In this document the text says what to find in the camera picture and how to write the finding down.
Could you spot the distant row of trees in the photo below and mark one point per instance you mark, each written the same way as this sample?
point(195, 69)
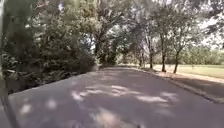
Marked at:
point(203, 56)

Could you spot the grey asphalt road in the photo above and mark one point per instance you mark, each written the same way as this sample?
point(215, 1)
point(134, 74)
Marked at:
point(110, 106)

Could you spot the pale stone kerb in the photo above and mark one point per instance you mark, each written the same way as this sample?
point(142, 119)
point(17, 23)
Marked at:
point(196, 92)

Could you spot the pale green grass lawn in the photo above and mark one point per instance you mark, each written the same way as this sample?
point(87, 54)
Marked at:
point(203, 70)

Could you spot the bare earth verge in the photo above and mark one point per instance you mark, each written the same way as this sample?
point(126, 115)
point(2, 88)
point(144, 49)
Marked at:
point(206, 86)

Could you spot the dense trees and bushes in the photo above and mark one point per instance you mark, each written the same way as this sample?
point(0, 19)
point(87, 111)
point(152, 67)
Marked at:
point(50, 43)

